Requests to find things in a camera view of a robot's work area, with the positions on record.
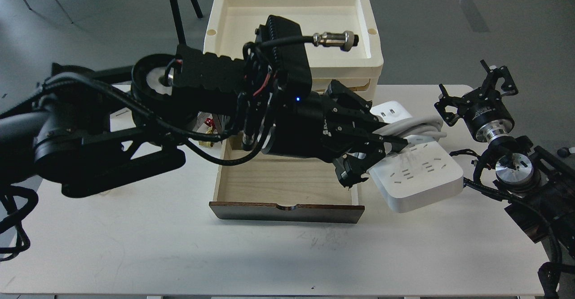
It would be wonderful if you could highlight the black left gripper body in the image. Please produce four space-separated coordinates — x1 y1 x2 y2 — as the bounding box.
261 94 342 163

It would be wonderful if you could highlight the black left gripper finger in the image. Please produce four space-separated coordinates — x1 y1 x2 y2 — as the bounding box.
324 79 408 152
333 148 386 188

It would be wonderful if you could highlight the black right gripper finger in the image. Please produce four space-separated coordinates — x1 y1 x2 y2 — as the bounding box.
435 84 468 126
481 59 519 97

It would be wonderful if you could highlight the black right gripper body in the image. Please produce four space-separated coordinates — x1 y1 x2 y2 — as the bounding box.
463 89 515 141

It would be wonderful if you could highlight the white power strip with cable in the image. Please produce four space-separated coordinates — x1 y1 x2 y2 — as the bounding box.
368 101 463 213

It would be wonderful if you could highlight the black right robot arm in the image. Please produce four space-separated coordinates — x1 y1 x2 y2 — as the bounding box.
434 60 575 299

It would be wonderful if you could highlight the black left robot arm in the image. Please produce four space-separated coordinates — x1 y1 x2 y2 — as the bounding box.
1 15 408 261

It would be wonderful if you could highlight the open wooden drawer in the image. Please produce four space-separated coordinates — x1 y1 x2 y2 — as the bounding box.
209 153 365 224

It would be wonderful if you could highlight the cream plastic tray stack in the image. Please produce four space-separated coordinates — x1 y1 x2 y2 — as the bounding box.
203 0 384 101

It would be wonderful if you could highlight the black table leg frame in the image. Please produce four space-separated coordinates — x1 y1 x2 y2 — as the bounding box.
164 0 203 46

